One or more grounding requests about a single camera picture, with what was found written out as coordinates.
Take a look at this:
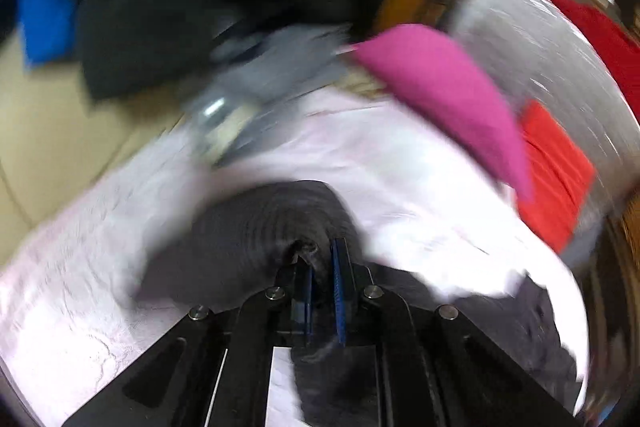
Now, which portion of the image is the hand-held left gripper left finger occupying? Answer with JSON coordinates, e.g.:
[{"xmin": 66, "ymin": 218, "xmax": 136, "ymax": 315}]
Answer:
[{"xmin": 62, "ymin": 256, "xmax": 315, "ymax": 427}]

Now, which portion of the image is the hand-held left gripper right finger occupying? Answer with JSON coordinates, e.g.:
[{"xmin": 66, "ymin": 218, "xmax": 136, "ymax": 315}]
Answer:
[{"xmin": 329, "ymin": 238, "xmax": 585, "ymax": 427}]

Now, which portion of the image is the black ribbed garment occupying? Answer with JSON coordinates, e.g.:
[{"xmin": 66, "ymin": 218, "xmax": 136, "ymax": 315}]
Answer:
[{"xmin": 134, "ymin": 180, "xmax": 582, "ymax": 427}]

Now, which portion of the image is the pale pink embossed blanket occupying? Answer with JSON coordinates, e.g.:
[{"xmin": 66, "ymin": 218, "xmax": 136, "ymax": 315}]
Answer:
[{"xmin": 0, "ymin": 86, "xmax": 592, "ymax": 427}]

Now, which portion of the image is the clear plastic bag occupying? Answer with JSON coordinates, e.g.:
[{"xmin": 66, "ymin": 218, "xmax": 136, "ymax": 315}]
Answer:
[{"xmin": 183, "ymin": 82, "xmax": 281, "ymax": 166}]

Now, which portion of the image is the magenta pillow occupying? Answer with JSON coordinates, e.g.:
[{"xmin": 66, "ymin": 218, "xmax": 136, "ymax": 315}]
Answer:
[{"xmin": 345, "ymin": 24, "xmax": 535, "ymax": 200}]

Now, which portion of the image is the grey cloth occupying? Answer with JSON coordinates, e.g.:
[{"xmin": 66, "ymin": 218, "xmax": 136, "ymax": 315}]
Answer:
[{"xmin": 210, "ymin": 24, "xmax": 357, "ymax": 104}]

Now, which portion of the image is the orange-red cushion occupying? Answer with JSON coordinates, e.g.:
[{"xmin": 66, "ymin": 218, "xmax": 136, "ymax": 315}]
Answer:
[{"xmin": 515, "ymin": 101, "xmax": 597, "ymax": 253}]

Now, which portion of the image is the beige sofa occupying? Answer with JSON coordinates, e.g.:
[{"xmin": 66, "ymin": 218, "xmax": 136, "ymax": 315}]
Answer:
[{"xmin": 0, "ymin": 22, "xmax": 201, "ymax": 264}]

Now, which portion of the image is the silver foil insulation mat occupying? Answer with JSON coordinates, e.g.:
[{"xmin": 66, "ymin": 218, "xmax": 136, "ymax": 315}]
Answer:
[{"xmin": 450, "ymin": 0, "xmax": 640, "ymax": 258}]

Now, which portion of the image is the dark red cloth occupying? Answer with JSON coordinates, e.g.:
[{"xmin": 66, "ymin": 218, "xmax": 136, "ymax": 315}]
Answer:
[{"xmin": 540, "ymin": 0, "xmax": 640, "ymax": 118}]

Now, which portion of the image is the bright blue cloth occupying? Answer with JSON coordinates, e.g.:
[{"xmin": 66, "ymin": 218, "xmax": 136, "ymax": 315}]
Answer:
[{"xmin": 17, "ymin": 0, "xmax": 78, "ymax": 68}]

